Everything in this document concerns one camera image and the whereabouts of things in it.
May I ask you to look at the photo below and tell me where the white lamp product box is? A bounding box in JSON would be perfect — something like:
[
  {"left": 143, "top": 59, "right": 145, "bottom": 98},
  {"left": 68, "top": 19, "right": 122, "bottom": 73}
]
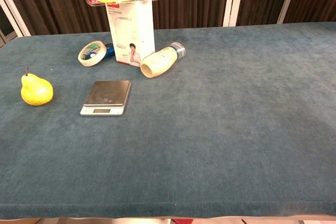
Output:
[{"left": 105, "top": 0, "right": 156, "bottom": 68}]

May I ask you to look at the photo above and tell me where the white masking tape roll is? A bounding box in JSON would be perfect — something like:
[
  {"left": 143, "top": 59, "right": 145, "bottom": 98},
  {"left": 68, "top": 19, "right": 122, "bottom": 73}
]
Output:
[{"left": 77, "top": 40, "right": 107, "bottom": 67}]

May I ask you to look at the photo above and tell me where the digital kitchen scale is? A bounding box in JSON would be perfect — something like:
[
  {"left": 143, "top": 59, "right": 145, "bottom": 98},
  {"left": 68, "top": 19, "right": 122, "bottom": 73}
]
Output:
[{"left": 80, "top": 80, "right": 132, "bottom": 118}]

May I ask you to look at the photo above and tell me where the teal table cloth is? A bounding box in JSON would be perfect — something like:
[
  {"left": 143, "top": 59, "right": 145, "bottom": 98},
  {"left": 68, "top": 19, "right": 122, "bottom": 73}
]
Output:
[{"left": 0, "top": 21, "right": 336, "bottom": 220}]

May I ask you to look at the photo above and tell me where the cream bottle with clear cap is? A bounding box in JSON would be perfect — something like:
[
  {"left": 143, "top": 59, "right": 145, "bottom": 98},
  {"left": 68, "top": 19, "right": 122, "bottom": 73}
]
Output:
[{"left": 140, "top": 41, "right": 187, "bottom": 79}]

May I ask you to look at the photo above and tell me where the blue cylindrical object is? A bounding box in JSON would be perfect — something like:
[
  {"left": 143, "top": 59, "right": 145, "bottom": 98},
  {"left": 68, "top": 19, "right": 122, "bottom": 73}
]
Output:
[{"left": 104, "top": 43, "right": 116, "bottom": 60}]

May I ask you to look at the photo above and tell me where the yellow pear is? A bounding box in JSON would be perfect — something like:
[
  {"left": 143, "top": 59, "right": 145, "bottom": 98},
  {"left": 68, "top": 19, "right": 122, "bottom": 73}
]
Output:
[{"left": 20, "top": 67, "right": 54, "bottom": 106}]

